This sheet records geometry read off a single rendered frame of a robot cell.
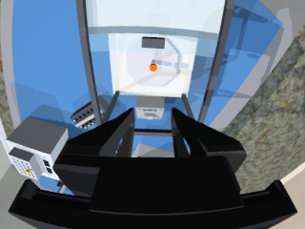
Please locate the dark grey block with holes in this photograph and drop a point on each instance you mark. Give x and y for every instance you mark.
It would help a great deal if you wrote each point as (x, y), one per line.
(87, 115)

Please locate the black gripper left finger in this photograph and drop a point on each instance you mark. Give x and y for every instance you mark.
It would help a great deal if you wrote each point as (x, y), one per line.
(104, 139)

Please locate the blue bench mat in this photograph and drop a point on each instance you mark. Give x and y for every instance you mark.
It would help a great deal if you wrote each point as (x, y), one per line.
(49, 73)

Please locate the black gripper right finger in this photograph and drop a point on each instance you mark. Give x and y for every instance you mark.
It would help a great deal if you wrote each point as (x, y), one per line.
(203, 140)

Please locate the orange-capped sample tube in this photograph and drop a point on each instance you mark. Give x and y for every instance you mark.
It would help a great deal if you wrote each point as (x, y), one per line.
(153, 66)

